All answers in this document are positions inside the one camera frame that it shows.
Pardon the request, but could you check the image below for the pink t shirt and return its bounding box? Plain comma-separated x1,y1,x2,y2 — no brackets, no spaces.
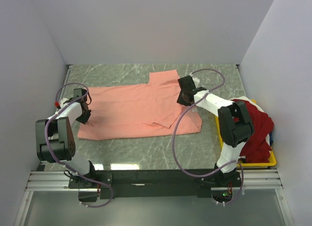
78,70,202,141

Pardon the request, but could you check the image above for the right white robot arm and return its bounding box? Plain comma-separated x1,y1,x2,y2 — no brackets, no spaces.
172,76,254,186

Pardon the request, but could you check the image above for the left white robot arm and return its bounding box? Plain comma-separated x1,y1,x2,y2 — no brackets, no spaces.
35,88,98,188

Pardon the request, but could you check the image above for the black base beam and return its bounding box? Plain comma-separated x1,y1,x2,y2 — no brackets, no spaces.
68,169,243,203

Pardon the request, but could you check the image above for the red t shirt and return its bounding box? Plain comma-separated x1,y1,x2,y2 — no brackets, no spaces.
232,100,274,164

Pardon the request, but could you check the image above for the blue t shirt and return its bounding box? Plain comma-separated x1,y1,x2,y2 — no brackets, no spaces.
269,132,273,146

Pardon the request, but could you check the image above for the yellow plastic bin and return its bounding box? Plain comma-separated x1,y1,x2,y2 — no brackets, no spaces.
215,98,277,167

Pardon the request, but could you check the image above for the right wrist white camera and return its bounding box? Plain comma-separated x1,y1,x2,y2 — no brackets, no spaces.
190,74,200,82

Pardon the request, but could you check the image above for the wrist white camera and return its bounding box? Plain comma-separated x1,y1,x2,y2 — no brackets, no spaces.
54,98,69,110
190,74,200,82

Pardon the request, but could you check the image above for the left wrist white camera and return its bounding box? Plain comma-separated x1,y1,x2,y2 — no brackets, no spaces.
54,98,69,110

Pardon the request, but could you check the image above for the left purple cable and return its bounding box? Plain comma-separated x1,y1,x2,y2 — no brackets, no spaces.
47,83,115,209

